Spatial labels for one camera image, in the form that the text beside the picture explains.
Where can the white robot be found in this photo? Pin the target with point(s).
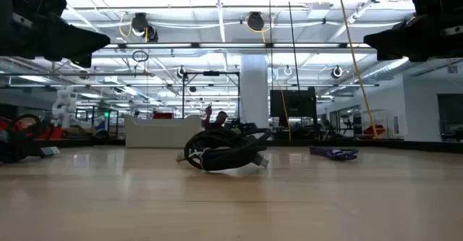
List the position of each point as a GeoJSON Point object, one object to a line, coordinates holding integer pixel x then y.
{"type": "Point", "coordinates": [64, 105]}

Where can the light grey plastic bin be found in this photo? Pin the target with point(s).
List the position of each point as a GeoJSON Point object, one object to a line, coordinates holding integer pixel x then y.
{"type": "Point", "coordinates": [162, 132]}

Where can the black metal rig frame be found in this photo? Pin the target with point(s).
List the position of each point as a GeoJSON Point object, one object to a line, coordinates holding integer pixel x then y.
{"type": "Point", "coordinates": [183, 92]}

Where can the white round pillar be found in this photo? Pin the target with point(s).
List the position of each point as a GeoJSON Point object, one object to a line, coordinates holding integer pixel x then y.
{"type": "Point", "coordinates": [254, 89]}

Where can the person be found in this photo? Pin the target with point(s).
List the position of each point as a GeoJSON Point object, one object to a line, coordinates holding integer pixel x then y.
{"type": "Point", "coordinates": [218, 119]}

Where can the black aluminium table frame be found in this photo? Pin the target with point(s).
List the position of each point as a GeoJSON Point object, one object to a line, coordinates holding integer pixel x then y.
{"type": "Point", "coordinates": [398, 145]}

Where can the black monitor screen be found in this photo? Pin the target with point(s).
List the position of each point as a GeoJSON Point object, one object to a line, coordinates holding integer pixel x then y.
{"type": "Point", "coordinates": [293, 103]}

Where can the overhead light bar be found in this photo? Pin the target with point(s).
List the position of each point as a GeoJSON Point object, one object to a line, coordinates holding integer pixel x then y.
{"type": "Point", "coordinates": [231, 45]}

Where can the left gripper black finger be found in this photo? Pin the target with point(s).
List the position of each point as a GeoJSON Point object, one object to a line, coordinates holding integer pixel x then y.
{"type": "Point", "coordinates": [72, 40]}
{"type": "Point", "coordinates": [82, 61]}

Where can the red seat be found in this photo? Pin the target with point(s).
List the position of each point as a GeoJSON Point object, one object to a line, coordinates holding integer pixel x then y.
{"type": "Point", "coordinates": [374, 130]}

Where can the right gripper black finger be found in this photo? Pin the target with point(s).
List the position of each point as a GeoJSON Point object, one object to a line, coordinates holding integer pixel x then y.
{"type": "Point", "coordinates": [398, 40]}
{"type": "Point", "coordinates": [392, 57]}

